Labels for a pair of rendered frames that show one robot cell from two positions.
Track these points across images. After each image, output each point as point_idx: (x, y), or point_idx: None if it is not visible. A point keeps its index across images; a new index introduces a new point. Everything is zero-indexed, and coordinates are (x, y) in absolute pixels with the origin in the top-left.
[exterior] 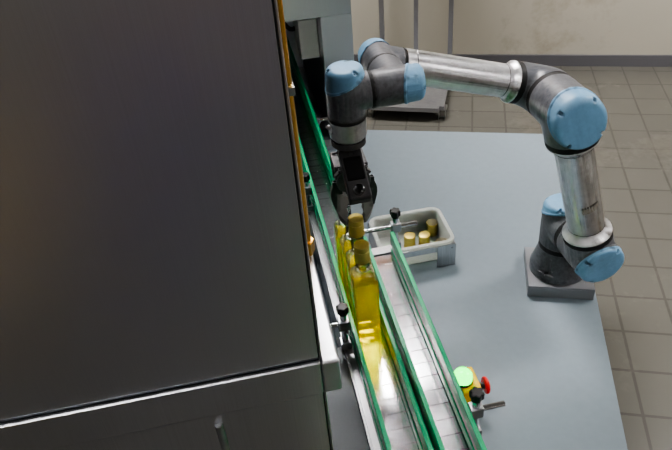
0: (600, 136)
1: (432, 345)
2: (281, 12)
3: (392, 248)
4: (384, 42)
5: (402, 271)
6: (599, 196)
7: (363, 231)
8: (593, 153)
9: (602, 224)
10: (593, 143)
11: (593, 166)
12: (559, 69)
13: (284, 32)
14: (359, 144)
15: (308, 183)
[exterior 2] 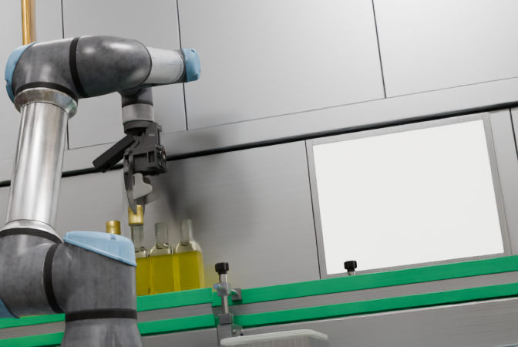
0: (5, 86)
1: (54, 331)
2: (21, 16)
3: (209, 312)
4: (180, 49)
5: (163, 315)
6: (12, 175)
7: (129, 220)
8: (21, 115)
9: (5, 219)
10: (8, 96)
11: (18, 131)
12: (89, 35)
13: (21, 25)
14: (123, 127)
15: (349, 275)
